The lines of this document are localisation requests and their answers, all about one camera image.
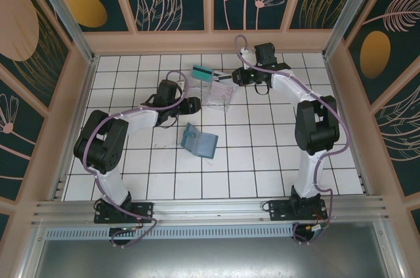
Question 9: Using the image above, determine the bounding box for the clear acrylic card stand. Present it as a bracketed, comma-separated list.
[193, 66, 238, 113]

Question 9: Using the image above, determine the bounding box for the teal leather card holder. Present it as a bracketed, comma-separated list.
[180, 122, 220, 160]

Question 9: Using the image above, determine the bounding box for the pink floral card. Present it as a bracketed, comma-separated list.
[209, 81, 236, 106]

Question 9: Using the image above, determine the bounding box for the teal card with black stripe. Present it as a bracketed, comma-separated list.
[192, 64, 215, 82]

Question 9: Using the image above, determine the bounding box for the grey metal sheet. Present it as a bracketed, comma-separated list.
[19, 238, 401, 278]

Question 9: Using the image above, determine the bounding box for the thin black cable loop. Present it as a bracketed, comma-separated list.
[253, 81, 272, 96]
[156, 113, 180, 129]

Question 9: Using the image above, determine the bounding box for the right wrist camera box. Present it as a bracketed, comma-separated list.
[238, 47, 256, 62]

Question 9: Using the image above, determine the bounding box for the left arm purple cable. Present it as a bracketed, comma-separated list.
[81, 70, 161, 248]

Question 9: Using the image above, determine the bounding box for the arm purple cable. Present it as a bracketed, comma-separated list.
[234, 34, 348, 246]
[81, 70, 161, 248]

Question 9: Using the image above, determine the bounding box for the aluminium table edge rail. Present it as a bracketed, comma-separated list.
[49, 56, 100, 202]
[356, 171, 371, 195]

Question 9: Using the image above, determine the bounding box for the aluminium corner post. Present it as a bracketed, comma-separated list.
[323, 0, 393, 59]
[28, 0, 99, 64]

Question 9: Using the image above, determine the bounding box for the aluminium mounting rail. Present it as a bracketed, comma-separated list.
[31, 195, 390, 226]

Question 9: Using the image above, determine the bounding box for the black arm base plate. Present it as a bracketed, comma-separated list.
[268, 199, 328, 224]
[94, 201, 154, 225]

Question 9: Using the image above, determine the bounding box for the slotted grey cable duct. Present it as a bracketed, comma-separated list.
[44, 224, 295, 240]

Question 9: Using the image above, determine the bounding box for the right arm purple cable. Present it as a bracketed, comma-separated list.
[234, 34, 348, 246]

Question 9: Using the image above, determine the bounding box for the yellow connector wire bundle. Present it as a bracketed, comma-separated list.
[303, 222, 329, 238]

